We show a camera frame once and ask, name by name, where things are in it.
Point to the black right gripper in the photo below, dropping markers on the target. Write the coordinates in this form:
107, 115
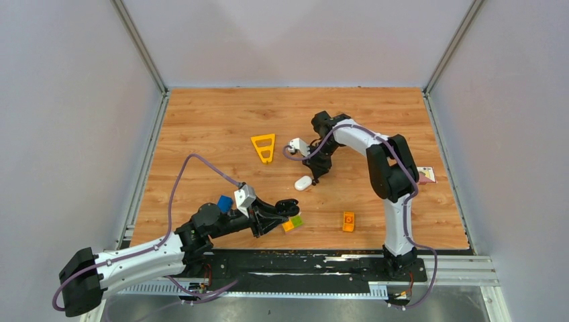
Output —
317, 168

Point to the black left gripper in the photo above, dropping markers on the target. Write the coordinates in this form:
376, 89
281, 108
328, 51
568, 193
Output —
263, 217

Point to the white earbud charging case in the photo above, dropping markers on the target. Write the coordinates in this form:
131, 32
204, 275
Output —
303, 183

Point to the black earbud charging case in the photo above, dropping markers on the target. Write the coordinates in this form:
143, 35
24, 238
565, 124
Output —
287, 207

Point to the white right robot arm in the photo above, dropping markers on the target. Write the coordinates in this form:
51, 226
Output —
392, 172

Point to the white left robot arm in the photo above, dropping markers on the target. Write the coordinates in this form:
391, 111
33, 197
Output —
88, 278

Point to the orange green toy brick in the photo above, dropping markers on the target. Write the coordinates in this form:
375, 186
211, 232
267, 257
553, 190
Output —
292, 223

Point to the blue toy brick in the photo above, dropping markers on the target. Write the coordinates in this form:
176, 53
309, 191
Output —
225, 203

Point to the yellow triangular toy block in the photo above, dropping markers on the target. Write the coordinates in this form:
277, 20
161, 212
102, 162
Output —
264, 147

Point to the orange arch toy block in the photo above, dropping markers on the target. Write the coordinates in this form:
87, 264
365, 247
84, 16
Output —
348, 221

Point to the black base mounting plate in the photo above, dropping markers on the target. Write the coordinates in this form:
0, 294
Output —
299, 270

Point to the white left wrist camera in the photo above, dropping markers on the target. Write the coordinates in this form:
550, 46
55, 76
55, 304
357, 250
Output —
244, 198

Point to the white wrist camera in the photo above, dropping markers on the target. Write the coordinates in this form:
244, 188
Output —
244, 198
298, 146

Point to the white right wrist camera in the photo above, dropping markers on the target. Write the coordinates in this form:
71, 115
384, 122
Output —
298, 146

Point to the white slotted cable duct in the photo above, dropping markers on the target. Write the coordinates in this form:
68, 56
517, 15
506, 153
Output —
166, 288

